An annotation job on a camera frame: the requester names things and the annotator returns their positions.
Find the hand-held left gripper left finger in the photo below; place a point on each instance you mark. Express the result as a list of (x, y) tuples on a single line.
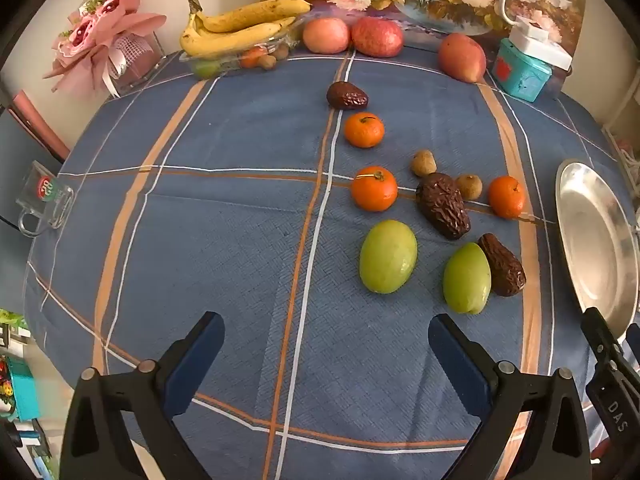
[(200, 355)]

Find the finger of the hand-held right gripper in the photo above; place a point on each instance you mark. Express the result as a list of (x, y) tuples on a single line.
[(612, 385)]

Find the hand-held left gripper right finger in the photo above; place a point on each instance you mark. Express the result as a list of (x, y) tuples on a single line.
[(452, 357)]

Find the green jujube fruit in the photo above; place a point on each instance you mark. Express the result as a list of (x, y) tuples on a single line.
[(388, 256), (466, 277)]

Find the dark red date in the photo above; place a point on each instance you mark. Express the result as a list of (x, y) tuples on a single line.
[(346, 95), (442, 205), (502, 272)]

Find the round metal plate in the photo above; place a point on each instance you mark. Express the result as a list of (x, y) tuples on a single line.
[(595, 240)]

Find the orange tangerine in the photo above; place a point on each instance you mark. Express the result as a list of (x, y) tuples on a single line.
[(374, 188), (506, 196), (364, 130)]

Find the brown longan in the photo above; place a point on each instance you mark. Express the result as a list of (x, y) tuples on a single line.
[(267, 62), (469, 186), (423, 162), (282, 51)]

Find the blue plaid tablecloth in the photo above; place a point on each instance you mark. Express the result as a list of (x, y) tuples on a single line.
[(225, 260)]

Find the teal toy carton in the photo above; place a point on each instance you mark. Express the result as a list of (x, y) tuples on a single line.
[(22, 392)]

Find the clear glass mug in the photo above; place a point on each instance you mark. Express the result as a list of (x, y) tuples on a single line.
[(45, 190)]

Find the white storage rack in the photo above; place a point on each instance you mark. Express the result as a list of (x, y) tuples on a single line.
[(625, 155)]

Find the small green fruit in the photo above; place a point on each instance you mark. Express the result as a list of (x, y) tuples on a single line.
[(205, 68)]

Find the teal box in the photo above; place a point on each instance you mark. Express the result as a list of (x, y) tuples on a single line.
[(520, 74)]

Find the clear plastic tray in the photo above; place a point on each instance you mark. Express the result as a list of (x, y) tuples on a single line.
[(230, 61)]

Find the red apple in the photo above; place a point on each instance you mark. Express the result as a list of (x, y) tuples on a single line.
[(325, 35), (377, 36), (462, 57)]

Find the small tangerine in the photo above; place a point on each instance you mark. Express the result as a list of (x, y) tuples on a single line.
[(251, 56)]

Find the white charger device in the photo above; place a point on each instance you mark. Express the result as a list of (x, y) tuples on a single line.
[(540, 42)]

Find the pink flower bouquet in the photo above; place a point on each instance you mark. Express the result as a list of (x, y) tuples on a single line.
[(100, 35)]

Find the banana bunch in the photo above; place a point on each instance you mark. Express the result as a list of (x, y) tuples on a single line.
[(250, 15)]

